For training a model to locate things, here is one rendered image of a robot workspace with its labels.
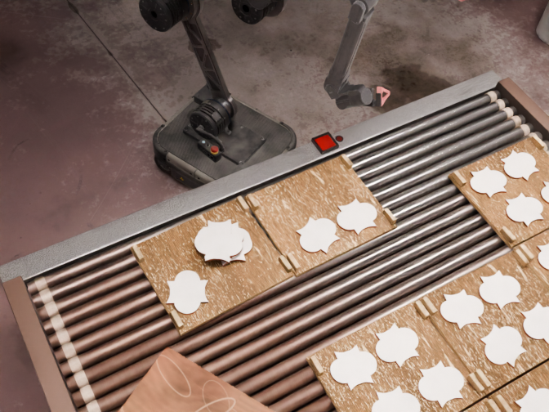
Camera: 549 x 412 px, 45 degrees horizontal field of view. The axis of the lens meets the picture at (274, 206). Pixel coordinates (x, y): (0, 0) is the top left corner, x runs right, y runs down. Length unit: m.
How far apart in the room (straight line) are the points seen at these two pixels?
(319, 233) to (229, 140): 1.23
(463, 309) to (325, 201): 0.58
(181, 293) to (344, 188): 0.70
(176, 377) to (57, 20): 3.00
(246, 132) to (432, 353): 1.69
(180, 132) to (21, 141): 0.90
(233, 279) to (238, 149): 1.29
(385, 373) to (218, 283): 0.58
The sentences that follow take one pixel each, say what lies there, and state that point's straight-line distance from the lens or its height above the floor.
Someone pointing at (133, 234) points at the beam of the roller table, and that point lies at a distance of 2.26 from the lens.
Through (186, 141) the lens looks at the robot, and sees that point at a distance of 3.37.
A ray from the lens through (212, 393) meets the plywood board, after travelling 1.87.
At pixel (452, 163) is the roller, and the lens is 2.58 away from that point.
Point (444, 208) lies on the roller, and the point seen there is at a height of 0.92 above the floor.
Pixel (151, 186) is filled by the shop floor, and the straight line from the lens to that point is 3.50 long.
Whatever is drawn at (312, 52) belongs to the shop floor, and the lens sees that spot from 4.23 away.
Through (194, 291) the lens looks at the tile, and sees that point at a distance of 2.10.
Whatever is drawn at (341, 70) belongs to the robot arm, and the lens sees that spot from 2.24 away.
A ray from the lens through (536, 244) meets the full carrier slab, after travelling 2.46.
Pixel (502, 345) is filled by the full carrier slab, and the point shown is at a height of 0.95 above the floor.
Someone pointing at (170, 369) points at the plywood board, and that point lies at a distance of 1.90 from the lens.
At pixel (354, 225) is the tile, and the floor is 0.95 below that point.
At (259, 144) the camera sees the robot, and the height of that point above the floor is 0.26.
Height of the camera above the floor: 2.81
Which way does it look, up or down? 55 degrees down
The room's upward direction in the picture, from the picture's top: 8 degrees clockwise
